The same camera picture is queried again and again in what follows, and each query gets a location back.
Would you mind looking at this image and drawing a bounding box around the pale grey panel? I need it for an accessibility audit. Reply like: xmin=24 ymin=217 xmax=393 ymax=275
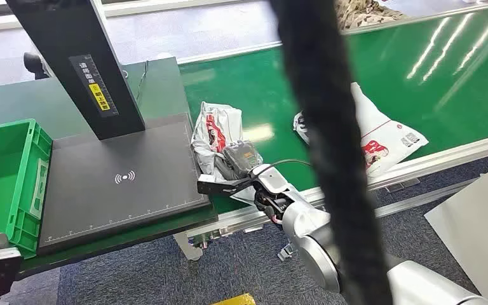
xmin=424 ymin=158 xmax=488 ymax=305

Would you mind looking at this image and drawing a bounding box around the metal conveyor foot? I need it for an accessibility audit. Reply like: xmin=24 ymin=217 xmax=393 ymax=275
xmin=173 ymin=231 xmax=203 ymax=262

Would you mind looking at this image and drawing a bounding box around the thin black table cable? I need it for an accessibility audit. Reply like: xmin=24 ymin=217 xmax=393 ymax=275
xmin=135 ymin=60 xmax=149 ymax=102

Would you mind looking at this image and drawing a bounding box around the black scanner post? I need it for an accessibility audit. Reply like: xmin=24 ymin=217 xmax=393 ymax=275
xmin=6 ymin=0 xmax=146 ymax=140

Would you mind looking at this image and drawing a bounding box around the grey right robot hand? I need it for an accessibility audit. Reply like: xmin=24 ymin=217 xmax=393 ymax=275
xmin=214 ymin=140 xmax=264 ymax=182

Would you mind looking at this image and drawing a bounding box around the metal mounting plate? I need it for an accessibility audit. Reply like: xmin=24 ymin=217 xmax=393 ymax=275
xmin=384 ymin=178 xmax=421 ymax=194

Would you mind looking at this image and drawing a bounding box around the white package with red print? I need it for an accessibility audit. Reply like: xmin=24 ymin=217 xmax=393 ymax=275
xmin=190 ymin=100 xmax=266 ymax=207

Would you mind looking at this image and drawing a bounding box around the white package with black logo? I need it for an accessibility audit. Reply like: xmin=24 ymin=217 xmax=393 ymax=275
xmin=293 ymin=82 xmax=430 ymax=179

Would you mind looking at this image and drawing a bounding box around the black rounded object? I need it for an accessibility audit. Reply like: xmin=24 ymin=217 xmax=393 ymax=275
xmin=23 ymin=52 xmax=52 ymax=81

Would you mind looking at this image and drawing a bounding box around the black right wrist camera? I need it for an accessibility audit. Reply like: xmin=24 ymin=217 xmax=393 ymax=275
xmin=196 ymin=173 xmax=254 ymax=196

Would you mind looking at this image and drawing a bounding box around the dark green table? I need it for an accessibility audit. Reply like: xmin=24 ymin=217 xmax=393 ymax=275
xmin=0 ymin=57 xmax=219 ymax=281

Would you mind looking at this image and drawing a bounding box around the pale crate label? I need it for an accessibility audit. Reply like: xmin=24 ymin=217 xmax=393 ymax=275
xmin=30 ymin=158 xmax=50 ymax=220

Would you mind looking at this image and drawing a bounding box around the camouflage cloth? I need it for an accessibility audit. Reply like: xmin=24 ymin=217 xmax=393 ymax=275
xmin=335 ymin=0 xmax=407 ymax=31

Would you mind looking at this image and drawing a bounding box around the green conveyor belt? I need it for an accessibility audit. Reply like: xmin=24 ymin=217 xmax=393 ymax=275
xmin=179 ymin=6 xmax=488 ymax=215

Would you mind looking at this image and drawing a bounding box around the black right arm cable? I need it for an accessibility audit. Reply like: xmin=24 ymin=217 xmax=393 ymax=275
xmin=257 ymin=158 xmax=312 ymax=175

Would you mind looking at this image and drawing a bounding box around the grey lower frame bar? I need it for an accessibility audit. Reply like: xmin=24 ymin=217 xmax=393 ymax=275
xmin=374 ymin=177 xmax=480 ymax=218

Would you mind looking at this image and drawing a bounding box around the metal conveyor bracket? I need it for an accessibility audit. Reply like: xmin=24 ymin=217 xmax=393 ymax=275
xmin=277 ymin=241 xmax=297 ymax=262

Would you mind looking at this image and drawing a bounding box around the black scanner platform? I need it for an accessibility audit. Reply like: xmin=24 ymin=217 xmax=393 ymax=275
xmin=37 ymin=112 xmax=212 ymax=254

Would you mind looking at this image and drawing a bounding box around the green plastic crate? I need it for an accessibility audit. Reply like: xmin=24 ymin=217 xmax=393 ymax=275
xmin=0 ymin=119 xmax=53 ymax=260

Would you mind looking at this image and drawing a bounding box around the yellow floor marker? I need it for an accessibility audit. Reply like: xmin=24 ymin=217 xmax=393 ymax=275
xmin=211 ymin=293 xmax=257 ymax=305

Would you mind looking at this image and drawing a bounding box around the black fuzzy cable sleeve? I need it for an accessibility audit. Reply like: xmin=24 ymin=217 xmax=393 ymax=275
xmin=269 ymin=0 xmax=394 ymax=305

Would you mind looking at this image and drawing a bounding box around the yellow black label sticker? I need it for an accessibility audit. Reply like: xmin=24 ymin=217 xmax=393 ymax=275
xmin=69 ymin=53 xmax=119 ymax=118

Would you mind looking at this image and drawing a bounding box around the aluminium conveyor side rail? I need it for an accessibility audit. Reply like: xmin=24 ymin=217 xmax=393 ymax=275
xmin=174 ymin=131 xmax=488 ymax=262
xmin=176 ymin=0 xmax=488 ymax=65

